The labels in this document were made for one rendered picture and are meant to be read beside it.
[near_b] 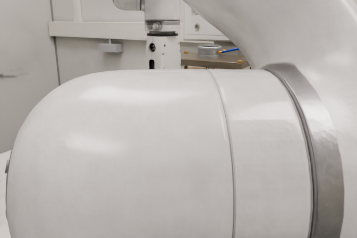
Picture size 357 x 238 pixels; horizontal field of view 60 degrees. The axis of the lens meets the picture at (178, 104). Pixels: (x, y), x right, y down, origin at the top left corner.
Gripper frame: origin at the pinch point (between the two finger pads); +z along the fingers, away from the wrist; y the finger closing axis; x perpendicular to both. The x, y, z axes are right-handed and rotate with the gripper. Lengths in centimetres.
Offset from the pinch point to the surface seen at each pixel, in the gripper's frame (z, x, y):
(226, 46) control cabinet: -8.8, -0.2, 45.9
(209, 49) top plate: -9.4, -1.3, 26.5
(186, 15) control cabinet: -20.0, 15.0, 42.9
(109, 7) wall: -25, 92, 91
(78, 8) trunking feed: -25, 118, 90
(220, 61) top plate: -6.5, -7.1, 21.3
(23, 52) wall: 3, 149, 69
